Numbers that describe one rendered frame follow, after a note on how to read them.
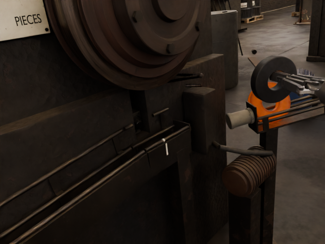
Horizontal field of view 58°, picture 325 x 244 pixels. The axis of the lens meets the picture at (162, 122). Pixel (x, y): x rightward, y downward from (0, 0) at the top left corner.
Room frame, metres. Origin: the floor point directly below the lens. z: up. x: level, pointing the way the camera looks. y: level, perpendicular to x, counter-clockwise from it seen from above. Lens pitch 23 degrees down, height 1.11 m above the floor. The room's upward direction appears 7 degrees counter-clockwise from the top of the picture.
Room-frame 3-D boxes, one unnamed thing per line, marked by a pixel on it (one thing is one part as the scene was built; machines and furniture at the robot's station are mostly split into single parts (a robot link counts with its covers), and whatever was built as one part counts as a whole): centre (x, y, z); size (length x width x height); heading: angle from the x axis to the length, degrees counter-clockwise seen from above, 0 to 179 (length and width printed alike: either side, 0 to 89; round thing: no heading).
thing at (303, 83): (0.80, -0.41, 0.84); 0.11 x 0.01 x 0.04; 26
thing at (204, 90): (0.99, -0.14, 0.68); 0.11 x 0.08 x 0.24; 43
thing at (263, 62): (0.92, -0.38, 0.83); 0.16 x 0.03 x 0.16; 103
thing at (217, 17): (3.67, -0.74, 0.45); 0.59 x 0.59 x 0.89
